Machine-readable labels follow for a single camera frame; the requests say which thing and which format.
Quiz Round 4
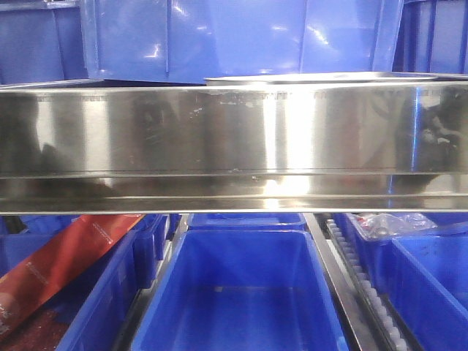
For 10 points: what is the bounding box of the red paper package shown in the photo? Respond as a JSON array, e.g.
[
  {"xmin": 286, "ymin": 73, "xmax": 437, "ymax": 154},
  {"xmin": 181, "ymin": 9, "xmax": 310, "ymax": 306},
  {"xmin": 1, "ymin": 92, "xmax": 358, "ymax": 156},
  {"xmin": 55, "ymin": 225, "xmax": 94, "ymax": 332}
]
[{"xmin": 1, "ymin": 214, "xmax": 144, "ymax": 339}]

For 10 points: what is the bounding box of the blue lower centre bin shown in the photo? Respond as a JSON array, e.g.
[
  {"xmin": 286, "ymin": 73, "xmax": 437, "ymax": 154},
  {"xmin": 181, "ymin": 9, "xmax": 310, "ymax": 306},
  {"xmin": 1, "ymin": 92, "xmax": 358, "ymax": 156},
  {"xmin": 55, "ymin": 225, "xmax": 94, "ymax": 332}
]
[{"xmin": 131, "ymin": 230, "xmax": 348, "ymax": 350}]

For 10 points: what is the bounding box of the blue lower left bin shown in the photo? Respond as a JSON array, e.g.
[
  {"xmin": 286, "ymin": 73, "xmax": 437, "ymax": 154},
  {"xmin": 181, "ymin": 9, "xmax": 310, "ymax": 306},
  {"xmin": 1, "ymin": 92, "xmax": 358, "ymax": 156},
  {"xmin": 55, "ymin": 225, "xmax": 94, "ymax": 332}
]
[{"xmin": 1, "ymin": 214, "xmax": 167, "ymax": 350}]

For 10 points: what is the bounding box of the blue upper right bin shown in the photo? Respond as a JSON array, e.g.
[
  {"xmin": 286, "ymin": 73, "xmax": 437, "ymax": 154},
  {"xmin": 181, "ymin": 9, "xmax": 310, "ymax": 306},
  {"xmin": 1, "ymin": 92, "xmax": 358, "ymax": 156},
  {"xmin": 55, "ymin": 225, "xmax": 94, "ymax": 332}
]
[{"xmin": 393, "ymin": 1, "xmax": 467, "ymax": 74}]

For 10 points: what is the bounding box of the clear plastic bag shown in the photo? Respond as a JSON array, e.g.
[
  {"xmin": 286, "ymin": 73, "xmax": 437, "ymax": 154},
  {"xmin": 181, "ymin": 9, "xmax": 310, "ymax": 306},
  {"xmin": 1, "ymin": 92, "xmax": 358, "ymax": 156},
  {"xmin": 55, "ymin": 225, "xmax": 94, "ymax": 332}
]
[{"xmin": 355, "ymin": 212, "xmax": 438, "ymax": 240}]

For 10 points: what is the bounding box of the stainless steel shelf rail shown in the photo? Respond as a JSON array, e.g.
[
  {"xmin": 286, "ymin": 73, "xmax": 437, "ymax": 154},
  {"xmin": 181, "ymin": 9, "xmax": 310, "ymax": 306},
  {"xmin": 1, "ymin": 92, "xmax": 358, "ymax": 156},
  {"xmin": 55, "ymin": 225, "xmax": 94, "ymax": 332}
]
[{"xmin": 1, "ymin": 75, "xmax": 467, "ymax": 214}]

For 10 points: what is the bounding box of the blue upper left bin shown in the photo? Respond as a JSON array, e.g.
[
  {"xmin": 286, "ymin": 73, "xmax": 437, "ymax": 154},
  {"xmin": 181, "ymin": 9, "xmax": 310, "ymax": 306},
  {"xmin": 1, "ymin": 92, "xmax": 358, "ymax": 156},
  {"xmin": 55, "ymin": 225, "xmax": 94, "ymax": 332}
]
[{"xmin": 1, "ymin": 1, "xmax": 88, "ymax": 85}]

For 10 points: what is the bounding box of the blue lower right bin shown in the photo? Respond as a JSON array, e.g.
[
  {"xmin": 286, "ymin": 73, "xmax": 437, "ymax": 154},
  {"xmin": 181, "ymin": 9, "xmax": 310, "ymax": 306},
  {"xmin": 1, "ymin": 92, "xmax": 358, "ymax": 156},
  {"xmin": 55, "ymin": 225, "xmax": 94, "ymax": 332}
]
[{"xmin": 332, "ymin": 213, "xmax": 467, "ymax": 350}]

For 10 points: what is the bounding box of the blue rear centre bin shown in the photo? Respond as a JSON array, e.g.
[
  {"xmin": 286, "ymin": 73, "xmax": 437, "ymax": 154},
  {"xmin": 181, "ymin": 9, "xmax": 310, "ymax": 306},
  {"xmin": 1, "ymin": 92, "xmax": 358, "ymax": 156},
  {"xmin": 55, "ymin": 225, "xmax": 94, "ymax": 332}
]
[{"xmin": 187, "ymin": 212, "xmax": 306, "ymax": 230}]

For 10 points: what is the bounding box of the large blue upper bin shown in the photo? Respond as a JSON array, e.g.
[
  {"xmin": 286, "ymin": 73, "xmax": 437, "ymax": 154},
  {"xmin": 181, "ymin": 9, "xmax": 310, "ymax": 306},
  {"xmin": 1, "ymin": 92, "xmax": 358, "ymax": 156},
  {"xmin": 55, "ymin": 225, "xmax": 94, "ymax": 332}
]
[{"xmin": 80, "ymin": 1, "xmax": 404, "ymax": 83}]

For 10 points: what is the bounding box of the white roller track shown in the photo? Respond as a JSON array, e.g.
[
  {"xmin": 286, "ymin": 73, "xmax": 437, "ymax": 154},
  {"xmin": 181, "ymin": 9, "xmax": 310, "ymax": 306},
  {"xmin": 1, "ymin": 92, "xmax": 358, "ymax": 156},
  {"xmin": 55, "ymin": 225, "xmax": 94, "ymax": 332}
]
[{"xmin": 326, "ymin": 219, "xmax": 411, "ymax": 350}]

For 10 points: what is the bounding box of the silver metal tray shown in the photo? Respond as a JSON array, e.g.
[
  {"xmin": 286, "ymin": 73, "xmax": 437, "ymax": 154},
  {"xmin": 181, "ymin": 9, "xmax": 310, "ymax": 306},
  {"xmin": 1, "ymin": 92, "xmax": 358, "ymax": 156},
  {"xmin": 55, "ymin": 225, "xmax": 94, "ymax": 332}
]
[{"xmin": 205, "ymin": 72, "xmax": 439, "ymax": 86}]

